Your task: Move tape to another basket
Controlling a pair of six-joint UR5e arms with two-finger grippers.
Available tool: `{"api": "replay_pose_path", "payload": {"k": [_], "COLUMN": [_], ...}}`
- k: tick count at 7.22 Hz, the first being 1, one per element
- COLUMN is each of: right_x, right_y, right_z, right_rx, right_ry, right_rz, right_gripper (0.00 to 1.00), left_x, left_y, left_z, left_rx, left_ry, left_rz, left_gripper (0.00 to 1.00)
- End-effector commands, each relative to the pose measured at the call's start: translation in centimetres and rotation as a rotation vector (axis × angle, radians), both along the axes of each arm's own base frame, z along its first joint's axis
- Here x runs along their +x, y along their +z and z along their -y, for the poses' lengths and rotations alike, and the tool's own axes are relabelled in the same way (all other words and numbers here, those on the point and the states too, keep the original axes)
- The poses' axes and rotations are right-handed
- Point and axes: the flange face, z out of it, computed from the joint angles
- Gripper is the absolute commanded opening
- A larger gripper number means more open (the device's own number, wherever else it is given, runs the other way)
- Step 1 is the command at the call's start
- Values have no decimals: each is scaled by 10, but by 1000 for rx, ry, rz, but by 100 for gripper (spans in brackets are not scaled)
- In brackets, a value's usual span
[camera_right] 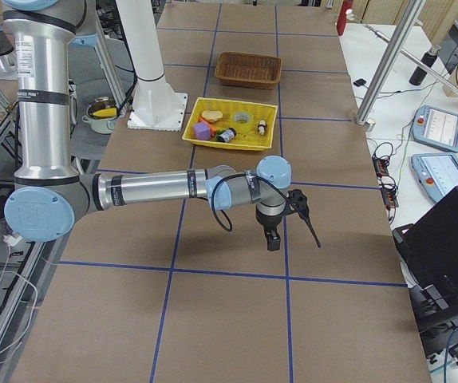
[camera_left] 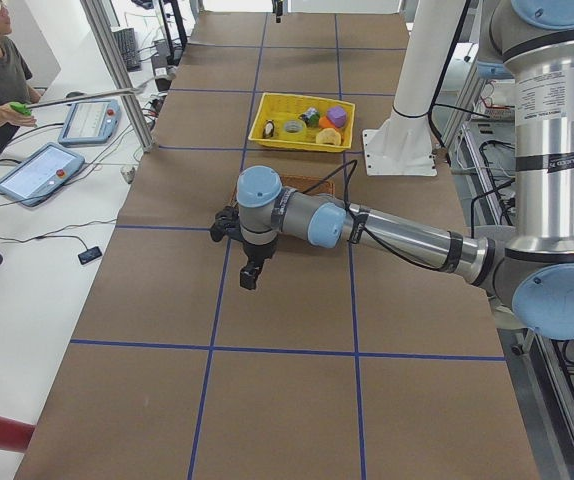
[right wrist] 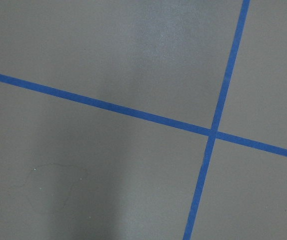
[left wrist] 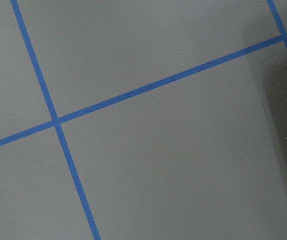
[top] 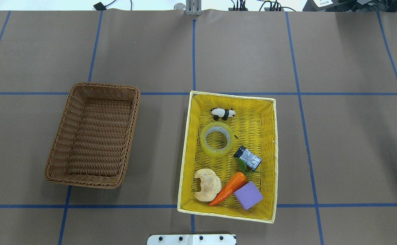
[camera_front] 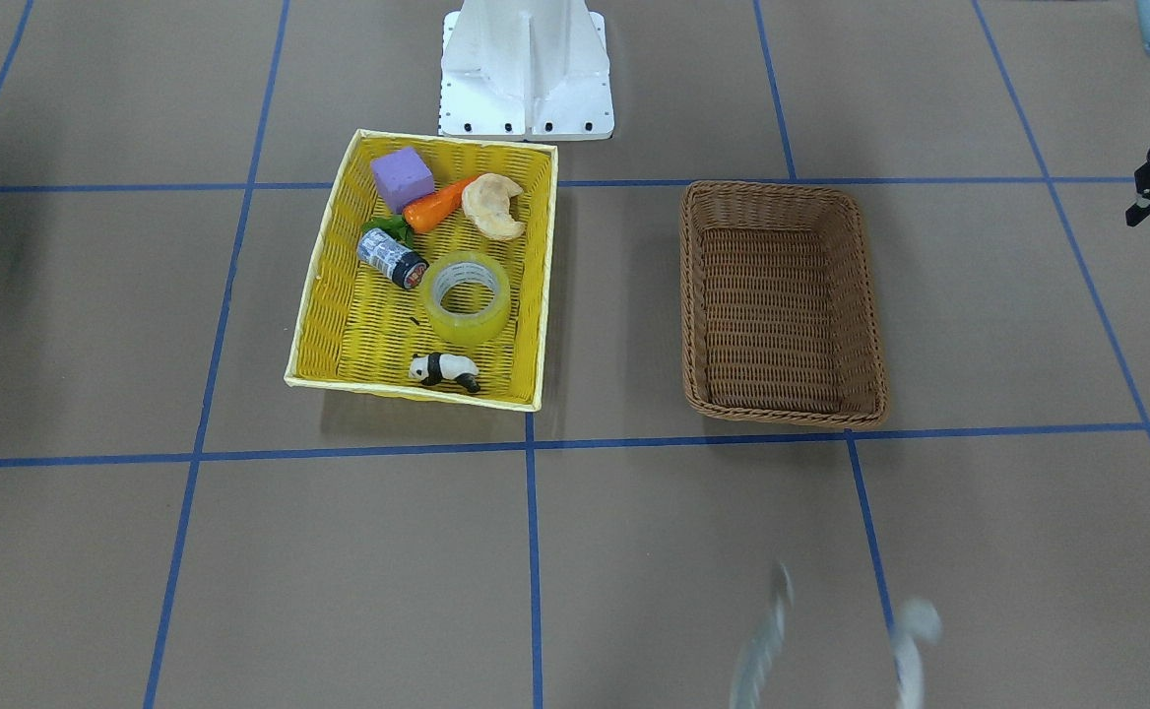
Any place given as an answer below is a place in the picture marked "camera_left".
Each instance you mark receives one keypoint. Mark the teach pendant tablet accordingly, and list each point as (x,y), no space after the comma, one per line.
(90,122)
(39,176)

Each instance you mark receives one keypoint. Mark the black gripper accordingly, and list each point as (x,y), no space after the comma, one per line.
(258,252)

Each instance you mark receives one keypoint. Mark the brown wicker basket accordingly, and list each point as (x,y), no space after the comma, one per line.
(308,185)

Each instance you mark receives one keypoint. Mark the aluminium frame post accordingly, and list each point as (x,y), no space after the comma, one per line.
(100,27)

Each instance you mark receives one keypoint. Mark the near teach pendant tablet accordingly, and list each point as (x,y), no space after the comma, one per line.
(39,176)

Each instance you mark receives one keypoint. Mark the beige cracker toy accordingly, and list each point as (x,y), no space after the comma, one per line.
(329,136)

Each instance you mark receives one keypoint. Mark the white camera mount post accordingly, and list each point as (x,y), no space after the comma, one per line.
(402,145)

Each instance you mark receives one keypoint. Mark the yellow woven basket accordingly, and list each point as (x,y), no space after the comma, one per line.
(281,107)

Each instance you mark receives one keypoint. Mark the small black device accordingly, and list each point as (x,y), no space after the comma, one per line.
(89,255)

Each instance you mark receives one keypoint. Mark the purple foam block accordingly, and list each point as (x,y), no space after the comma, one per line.
(337,116)

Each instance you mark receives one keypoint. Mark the yellow tape roll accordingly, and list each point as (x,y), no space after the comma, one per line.
(293,131)

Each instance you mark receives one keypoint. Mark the panda figurine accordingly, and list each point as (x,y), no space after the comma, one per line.
(269,129)

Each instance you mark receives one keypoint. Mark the far teach pendant tablet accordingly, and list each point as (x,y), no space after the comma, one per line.
(90,122)

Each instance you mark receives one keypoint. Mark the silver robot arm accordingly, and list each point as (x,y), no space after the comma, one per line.
(529,267)

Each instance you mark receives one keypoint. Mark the long metal reacher stick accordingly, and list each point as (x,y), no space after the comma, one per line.
(26,109)

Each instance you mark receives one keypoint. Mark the toy carrot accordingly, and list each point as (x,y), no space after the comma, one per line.
(324,122)

